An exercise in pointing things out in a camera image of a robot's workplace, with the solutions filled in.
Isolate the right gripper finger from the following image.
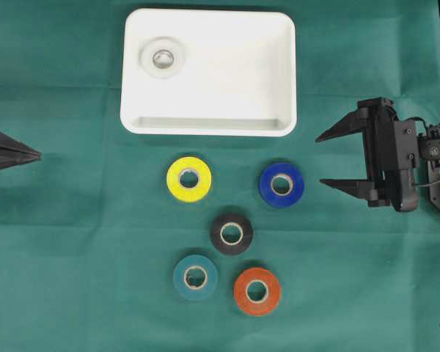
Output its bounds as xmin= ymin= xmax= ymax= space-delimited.
xmin=315 ymin=108 xmax=368 ymax=142
xmin=320 ymin=179 xmax=374 ymax=206

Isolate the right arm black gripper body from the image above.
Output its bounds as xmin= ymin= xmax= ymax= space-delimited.
xmin=357 ymin=98 xmax=419 ymax=208

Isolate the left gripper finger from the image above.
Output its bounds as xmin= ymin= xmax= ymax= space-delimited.
xmin=0 ymin=131 xmax=41 ymax=155
xmin=0 ymin=150 xmax=41 ymax=170

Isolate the black tape roll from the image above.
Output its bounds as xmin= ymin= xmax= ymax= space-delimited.
xmin=210 ymin=213 xmax=254 ymax=256

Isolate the yellow tape roll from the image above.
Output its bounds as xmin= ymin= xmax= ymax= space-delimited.
xmin=166 ymin=156 xmax=213 ymax=202

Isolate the white tape roll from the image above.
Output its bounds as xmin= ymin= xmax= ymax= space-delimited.
xmin=139 ymin=37 xmax=186 ymax=79

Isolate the teal tape roll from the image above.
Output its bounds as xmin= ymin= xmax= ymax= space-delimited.
xmin=173 ymin=254 xmax=218 ymax=301

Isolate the blue tape roll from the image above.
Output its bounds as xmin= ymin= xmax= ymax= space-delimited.
xmin=259 ymin=163 xmax=304 ymax=208

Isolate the orange-red tape roll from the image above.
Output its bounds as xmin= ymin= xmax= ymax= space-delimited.
xmin=233 ymin=267 xmax=282 ymax=317

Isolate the white plastic tray case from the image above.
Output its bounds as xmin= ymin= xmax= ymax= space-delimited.
xmin=120 ymin=8 xmax=298 ymax=137

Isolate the green table cloth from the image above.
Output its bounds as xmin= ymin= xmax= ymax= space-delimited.
xmin=0 ymin=1 xmax=440 ymax=351

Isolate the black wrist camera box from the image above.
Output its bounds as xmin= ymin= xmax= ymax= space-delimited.
xmin=385 ymin=169 xmax=419 ymax=213

